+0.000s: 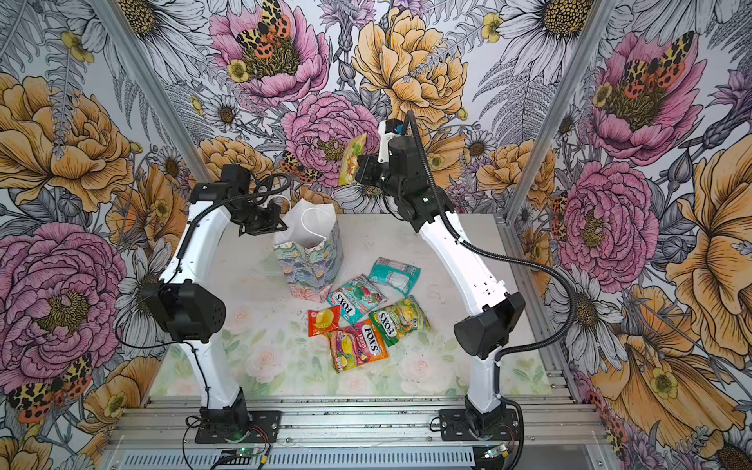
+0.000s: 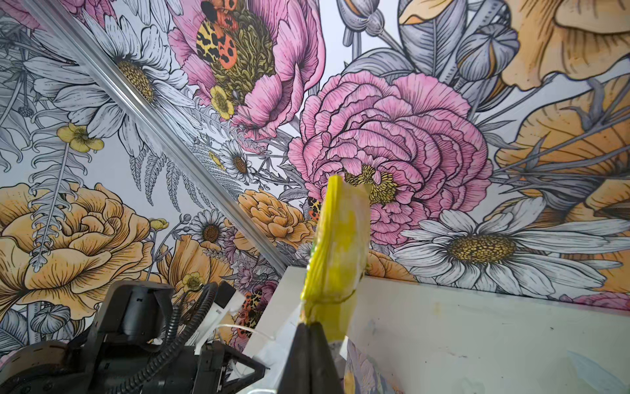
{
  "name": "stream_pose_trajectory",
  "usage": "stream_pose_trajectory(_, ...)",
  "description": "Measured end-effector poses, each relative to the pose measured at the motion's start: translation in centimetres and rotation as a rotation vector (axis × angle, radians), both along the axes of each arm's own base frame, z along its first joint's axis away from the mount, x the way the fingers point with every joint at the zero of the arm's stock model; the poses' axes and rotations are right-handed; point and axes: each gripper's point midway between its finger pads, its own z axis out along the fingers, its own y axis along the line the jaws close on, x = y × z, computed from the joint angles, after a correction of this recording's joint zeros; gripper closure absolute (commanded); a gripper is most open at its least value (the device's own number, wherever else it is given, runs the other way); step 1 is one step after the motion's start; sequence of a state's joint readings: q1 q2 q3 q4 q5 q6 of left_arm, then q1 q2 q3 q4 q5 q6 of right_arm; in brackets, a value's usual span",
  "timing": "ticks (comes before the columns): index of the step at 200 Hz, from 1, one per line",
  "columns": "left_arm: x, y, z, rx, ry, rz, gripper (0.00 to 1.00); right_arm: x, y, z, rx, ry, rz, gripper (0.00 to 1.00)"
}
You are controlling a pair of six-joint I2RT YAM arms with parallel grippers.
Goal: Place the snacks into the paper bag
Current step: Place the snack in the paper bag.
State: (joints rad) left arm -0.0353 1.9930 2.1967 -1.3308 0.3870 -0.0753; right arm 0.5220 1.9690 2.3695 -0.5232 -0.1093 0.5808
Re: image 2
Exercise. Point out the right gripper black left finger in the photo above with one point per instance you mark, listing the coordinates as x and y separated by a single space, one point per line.
296 374

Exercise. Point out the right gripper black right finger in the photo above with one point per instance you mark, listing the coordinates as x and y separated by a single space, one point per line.
324 378

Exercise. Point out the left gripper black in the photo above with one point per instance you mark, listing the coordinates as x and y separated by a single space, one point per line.
142 342

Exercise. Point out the floral paper gift bag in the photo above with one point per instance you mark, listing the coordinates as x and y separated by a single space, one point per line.
356 370

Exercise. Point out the yellow corn chips packet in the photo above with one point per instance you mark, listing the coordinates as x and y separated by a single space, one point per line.
338 258

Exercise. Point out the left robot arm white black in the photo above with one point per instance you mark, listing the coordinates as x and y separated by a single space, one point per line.
51 366

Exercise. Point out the left corner aluminium post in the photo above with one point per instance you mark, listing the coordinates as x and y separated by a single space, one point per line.
56 19

